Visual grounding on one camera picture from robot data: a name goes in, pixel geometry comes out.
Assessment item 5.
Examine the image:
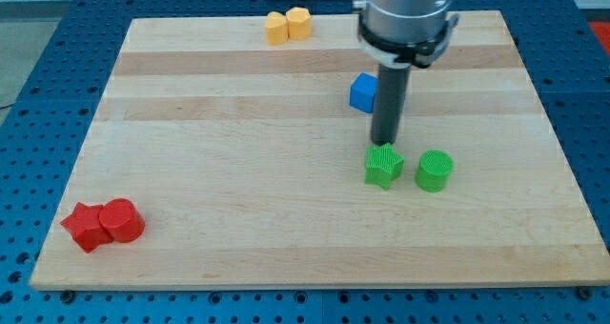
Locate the green star block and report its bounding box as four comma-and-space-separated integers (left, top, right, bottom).
364, 143, 404, 191

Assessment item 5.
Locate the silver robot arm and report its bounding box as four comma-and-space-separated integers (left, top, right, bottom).
353, 0, 459, 69

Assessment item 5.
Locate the wooden board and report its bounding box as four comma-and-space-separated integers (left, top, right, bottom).
30, 10, 609, 291

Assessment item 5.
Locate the red star block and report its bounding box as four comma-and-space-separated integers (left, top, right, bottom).
60, 202, 114, 253

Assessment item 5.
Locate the blue cube block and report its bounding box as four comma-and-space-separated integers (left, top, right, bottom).
349, 73, 377, 113

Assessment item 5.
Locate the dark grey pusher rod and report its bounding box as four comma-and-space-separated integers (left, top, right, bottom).
370, 65, 411, 146

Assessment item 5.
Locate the yellow hexagon block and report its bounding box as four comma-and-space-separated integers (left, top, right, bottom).
285, 7, 313, 40

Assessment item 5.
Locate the green cylinder block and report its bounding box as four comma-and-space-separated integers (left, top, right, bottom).
415, 150, 454, 192

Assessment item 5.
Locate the red cylinder block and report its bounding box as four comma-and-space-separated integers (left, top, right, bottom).
99, 198, 145, 243

